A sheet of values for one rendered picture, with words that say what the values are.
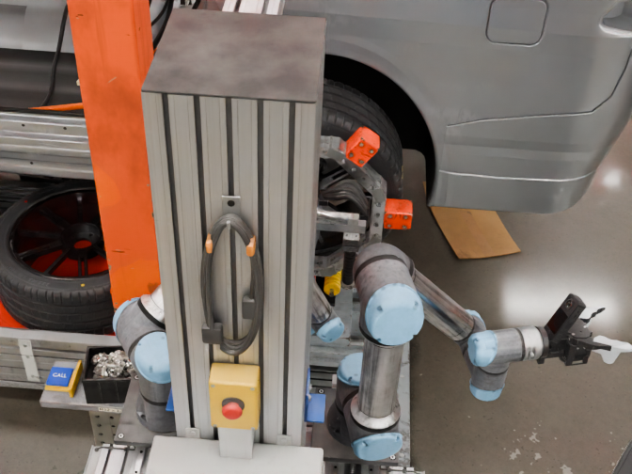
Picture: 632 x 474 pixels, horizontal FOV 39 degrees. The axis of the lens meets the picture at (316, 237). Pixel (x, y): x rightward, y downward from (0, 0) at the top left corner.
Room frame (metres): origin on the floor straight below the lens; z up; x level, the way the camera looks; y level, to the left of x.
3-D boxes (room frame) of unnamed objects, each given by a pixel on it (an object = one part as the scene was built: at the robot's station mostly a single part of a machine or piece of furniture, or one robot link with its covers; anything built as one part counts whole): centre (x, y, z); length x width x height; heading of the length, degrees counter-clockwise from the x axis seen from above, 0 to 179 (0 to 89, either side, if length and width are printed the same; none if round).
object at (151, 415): (1.46, 0.37, 0.87); 0.15 x 0.15 x 0.10
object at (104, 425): (1.82, 0.65, 0.21); 0.10 x 0.10 x 0.42; 88
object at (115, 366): (1.82, 0.59, 0.51); 0.20 x 0.14 x 0.13; 95
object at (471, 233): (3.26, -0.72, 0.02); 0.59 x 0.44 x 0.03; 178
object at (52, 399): (1.82, 0.62, 0.44); 0.43 x 0.17 x 0.03; 88
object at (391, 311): (1.31, -0.16, 1.19); 0.15 x 0.12 x 0.55; 12
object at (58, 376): (1.83, 0.79, 0.47); 0.07 x 0.07 x 0.02; 88
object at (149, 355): (1.46, 0.37, 0.98); 0.13 x 0.12 x 0.14; 32
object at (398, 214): (2.26, -0.26, 0.85); 0.09 x 0.08 x 0.07; 88
